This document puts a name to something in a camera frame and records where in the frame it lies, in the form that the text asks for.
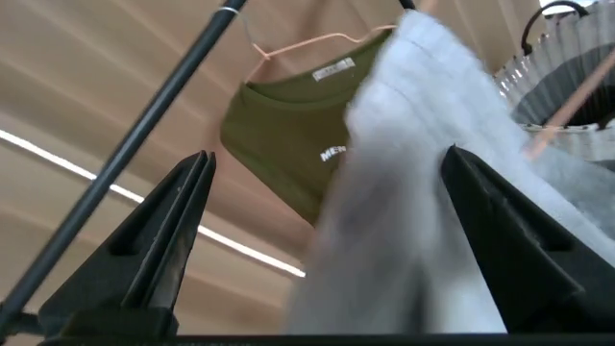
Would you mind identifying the black clothes rack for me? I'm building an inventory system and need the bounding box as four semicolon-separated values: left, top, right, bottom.
0;0;417;333

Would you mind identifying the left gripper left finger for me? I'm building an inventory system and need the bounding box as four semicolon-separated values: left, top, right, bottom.
37;149;217;337

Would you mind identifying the white laundry basket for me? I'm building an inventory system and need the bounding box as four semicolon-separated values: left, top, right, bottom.
494;0;615;164

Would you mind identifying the beige curtain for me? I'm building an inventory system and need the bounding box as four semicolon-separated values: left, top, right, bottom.
0;0;544;337

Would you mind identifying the green long-sleeved shirt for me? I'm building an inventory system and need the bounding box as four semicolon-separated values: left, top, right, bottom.
219;31;400;226

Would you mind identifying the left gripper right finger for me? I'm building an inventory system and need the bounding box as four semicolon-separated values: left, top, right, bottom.
440;145;615;334

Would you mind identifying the pale grey garment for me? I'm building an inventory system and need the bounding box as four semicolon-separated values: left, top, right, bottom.
283;9;615;335

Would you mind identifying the pink clothes hanger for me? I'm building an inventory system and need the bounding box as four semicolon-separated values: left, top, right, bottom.
234;9;398;86
522;47;615;161

